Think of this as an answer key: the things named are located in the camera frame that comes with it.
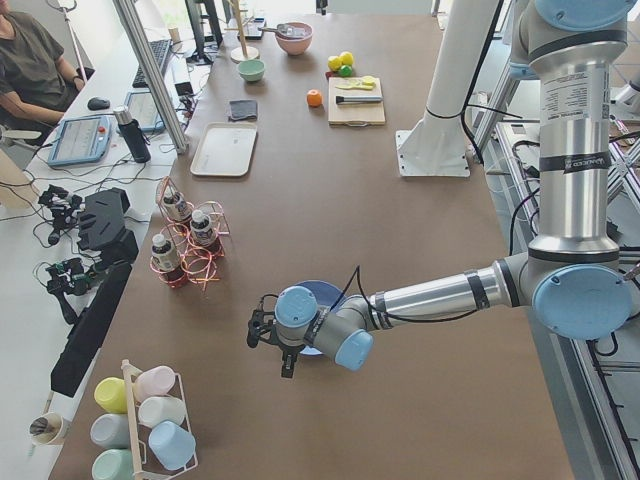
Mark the paper cup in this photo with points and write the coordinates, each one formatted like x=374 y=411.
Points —
x=49 y=429

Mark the grey folded cloth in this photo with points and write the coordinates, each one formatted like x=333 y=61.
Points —
x=246 y=109

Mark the blue teach pendant near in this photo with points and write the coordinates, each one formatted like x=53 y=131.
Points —
x=81 y=140

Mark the yellow lemon near strawberry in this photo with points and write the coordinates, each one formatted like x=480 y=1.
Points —
x=334 y=63

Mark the tea bottle middle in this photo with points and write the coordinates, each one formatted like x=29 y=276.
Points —
x=204 y=234

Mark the pink bowl with ice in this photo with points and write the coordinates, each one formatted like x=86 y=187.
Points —
x=298 y=44

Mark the black device on desk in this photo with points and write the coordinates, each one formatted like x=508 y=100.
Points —
x=89 y=297

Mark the yellow plastic knife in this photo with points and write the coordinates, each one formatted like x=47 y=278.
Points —
x=345 y=87

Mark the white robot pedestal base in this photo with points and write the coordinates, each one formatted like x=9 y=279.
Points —
x=436 y=146

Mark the black computer mouse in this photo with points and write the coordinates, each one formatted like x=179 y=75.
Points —
x=98 y=103

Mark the wooden stand round base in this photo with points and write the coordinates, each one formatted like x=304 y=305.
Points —
x=244 y=52

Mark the black water bottle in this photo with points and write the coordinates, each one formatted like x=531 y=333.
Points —
x=132 y=134

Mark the white cup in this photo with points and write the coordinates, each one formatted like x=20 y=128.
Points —
x=157 y=409

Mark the green lime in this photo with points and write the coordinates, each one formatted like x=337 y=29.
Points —
x=345 y=71

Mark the orange fruit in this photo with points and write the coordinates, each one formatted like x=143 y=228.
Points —
x=314 y=98

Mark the tea bottle corner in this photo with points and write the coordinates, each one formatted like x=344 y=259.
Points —
x=177 y=208

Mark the steel muddler black tip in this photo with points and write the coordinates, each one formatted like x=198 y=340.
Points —
x=358 y=99

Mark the green cup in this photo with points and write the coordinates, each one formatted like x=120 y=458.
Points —
x=113 y=464

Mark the aluminium frame post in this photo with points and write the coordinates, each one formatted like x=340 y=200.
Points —
x=135 y=32

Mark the pink cup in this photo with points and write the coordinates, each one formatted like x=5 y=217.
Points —
x=156 y=381

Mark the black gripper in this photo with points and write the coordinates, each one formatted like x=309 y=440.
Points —
x=287 y=352

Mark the green bowl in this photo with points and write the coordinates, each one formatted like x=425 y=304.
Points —
x=252 y=70

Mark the blue cup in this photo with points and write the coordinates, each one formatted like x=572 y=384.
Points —
x=172 y=445

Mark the cream rabbit tray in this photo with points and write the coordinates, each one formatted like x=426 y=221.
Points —
x=224 y=150

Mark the yellow lemon far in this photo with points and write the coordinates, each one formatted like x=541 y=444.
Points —
x=347 y=58

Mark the blue teach pendant far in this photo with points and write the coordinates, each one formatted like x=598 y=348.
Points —
x=142 y=107

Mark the wooden cutting board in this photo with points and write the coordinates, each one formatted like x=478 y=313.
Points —
x=354 y=115

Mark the copper wire bottle rack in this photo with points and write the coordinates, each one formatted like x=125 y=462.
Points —
x=198 y=263

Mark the tea bottle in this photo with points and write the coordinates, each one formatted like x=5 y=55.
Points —
x=204 y=234
x=167 y=262

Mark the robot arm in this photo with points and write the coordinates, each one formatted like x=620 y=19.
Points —
x=569 y=272

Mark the person in dark shirt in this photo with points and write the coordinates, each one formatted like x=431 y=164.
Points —
x=38 y=84

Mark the tea bottle front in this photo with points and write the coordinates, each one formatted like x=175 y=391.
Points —
x=167 y=262

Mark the wooden cup rack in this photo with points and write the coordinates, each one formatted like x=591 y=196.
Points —
x=146 y=465

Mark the metal scoop in bowl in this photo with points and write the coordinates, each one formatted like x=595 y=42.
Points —
x=286 y=30

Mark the grey cup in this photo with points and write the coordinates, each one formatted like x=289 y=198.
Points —
x=111 y=431

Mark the yellow cup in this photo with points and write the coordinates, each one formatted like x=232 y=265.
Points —
x=110 y=395

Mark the blue teach pendant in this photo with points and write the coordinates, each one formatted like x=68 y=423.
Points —
x=81 y=140
x=142 y=107

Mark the blue round plate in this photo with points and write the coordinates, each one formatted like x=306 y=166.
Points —
x=326 y=294

